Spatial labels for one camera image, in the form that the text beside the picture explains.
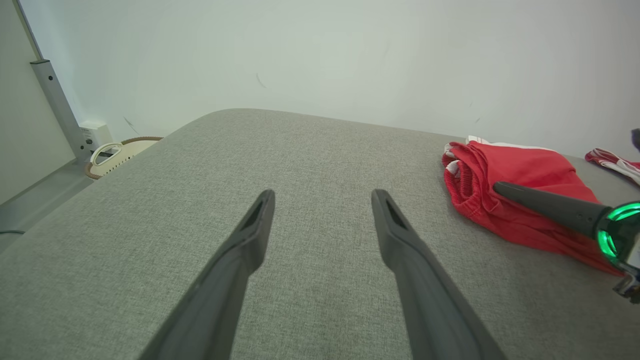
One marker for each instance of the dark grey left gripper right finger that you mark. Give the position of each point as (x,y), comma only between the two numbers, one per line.
(430,310)

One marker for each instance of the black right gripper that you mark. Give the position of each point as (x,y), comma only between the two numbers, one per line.
(625,235)

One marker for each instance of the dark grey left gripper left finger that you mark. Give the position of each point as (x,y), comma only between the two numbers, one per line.
(215,305)

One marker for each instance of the red shorts with white stripe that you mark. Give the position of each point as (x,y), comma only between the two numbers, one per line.
(525,167)

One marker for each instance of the red jersey with white trim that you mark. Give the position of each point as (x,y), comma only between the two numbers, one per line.
(617,162)

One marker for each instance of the cream laundry basket brown rim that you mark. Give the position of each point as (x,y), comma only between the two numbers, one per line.
(125,152)

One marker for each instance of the grey metal post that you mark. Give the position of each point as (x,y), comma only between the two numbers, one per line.
(57,100)

